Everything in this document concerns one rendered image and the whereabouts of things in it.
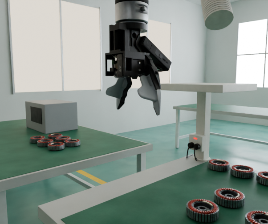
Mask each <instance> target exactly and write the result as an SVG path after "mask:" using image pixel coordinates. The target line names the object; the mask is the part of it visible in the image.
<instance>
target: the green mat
mask: <svg viewBox="0 0 268 224"><path fill-rule="evenodd" d="M230 171H231V167H230V169H229V170H228V171H224V172H223V171H221V172H220V171H215V170H212V169H210V168H209V167H208V161H207V162H205V163H202V164H199V165H197V166H194V167H192V168H189V169H187V170H184V171H182V172H179V173H176V174H174V175H171V176H169V177H167V178H164V179H161V180H159V181H156V182H154V183H151V184H149V185H146V186H144V187H141V188H138V189H136V190H133V191H131V192H128V193H126V194H123V195H121V196H118V197H115V198H113V199H110V200H108V201H105V202H103V203H100V204H98V205H95V206H93V207H90V208H88V209H85V210H83V211H80V212H77V213H75V214H72V215H70V216H67V217H65V218H62V219H61V220H62V221H63V222H64V223H65V224H245V215H246V213H248V212H250V211H263V212H268V186H267V185H263V184H260V183H259V182H257V181H256V173H255V176H254V177H253V178H247V179H246V178H245V179H244V178H239V177H236V176H233V175H232V174H231V173H230ZM219 188H230V189H235V190H237V191H240V192H242V193H243V194H244V195H245V203H244V206H242V207H239V208H230V207H229V208H228V207H225V206H221V205H219V204H218V203H216V202H215V200H214V193H215V190H217V189H219ZM194 199H203V200H204V199H205V200H209V201H211V202H213V203H215V204H217V205H218V207H219V218H218V219H217V220H216V221H213V222H206V223H205V222H199V221H196V220H193V219H191V218H190V217H189V216H188V215H187V214H186V206H187V202H189V201H190V200H194Z"/></svg>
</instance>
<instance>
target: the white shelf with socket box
mask: <svg viewBox="0 0 268 224"><path fill-rule="evenodd" d="M160 90H166V91H185V92H197V110H196V134H195V133H193V134H190V135H189V143H188V149H187V157H186V158H188V157H190V156H192V155H193V154H192V155H190V156H188V150H189V149H192V150H194V160H196V161H202V162H206V161H209V160H211V158H210V157H209V142H210V119H211V93H212V92H213V93H228V92H244V91H256V90H257V84H236V83H167V84H161V89H160Z"/></svg>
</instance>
